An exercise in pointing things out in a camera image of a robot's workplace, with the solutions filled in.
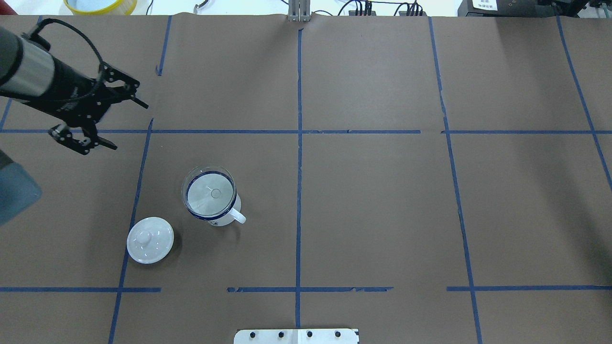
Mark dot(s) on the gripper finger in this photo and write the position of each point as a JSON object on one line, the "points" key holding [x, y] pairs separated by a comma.
{"points": [[64, 136], [118, 86]]}

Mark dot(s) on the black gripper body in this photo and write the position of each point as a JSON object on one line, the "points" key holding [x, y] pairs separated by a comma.
{"points": [[68, 95]]}

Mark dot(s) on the clear glass funnel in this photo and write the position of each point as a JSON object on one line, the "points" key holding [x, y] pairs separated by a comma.
{"points": [[209, 191]]}

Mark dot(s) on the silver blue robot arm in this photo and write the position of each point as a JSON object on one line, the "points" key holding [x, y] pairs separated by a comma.
{"points": [[32, 76]]}

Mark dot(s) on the yellow tape roll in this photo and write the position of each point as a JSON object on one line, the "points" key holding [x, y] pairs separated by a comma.
{"points": [[101, 7]]}

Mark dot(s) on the white ceramic lid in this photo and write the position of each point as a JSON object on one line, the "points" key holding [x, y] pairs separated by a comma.
{"points": [[150, 240]]}

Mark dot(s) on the white enamel mug blue rim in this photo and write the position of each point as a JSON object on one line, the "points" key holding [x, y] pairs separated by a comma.
{"points": [[213, 200]]}

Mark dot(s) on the black box with label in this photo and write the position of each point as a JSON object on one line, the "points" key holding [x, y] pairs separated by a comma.
{"points": [[498, 8]]}

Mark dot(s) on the aluminium frame post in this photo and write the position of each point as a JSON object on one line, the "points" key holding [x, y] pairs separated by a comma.
{"points": [[299, 10]]}

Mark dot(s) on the white pedestal column with base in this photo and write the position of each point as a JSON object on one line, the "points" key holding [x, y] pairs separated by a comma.
{"points": [[297, 336]]}

